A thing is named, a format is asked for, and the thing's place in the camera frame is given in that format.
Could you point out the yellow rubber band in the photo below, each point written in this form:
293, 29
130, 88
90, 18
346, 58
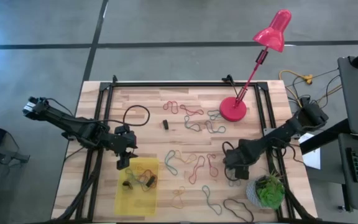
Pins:
191, 159
179, 195

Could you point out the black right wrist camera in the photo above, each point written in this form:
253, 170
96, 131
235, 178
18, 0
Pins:
241, 173

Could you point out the grey desk top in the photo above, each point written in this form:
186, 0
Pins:
356, 99

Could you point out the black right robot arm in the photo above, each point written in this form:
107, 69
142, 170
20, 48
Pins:
284, 127

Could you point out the black aluminium rig frame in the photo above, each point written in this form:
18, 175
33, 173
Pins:
182, 84

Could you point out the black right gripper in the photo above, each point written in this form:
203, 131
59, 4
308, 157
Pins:
238, 157

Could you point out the white paper sheet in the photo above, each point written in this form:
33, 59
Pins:
312, 158

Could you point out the teal rubber band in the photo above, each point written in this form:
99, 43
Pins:
211, 115
208, 199
211, 126
166, 161
129, 172
189, 124
233, 184

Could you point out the black metal stand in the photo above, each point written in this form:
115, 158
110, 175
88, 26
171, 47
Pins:
11, 155

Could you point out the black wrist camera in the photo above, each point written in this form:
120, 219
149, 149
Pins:
123, 163
241, 173

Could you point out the translucent yellow plastic bin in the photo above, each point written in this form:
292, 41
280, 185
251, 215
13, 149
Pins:
135, 202

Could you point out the thin black rubber band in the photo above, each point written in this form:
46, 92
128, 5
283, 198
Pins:
233, 199

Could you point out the black desk leg bar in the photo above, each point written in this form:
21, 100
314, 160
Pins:
325, 138

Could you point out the green succulent in white pot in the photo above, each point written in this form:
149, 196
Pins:
270, 193

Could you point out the red desk lamp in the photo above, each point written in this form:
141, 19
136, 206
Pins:
233, 109

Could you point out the wide black rubber band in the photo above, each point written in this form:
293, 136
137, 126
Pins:
126, 185
150, 181
165, 124

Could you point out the red rubber band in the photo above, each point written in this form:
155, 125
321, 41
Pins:
187, 109
173, 109
197, 168
146, 171
210, 164

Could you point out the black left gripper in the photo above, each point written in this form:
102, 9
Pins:
124, 141

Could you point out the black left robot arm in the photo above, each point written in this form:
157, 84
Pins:
70, 124

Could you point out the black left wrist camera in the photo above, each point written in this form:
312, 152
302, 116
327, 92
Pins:
123, 163

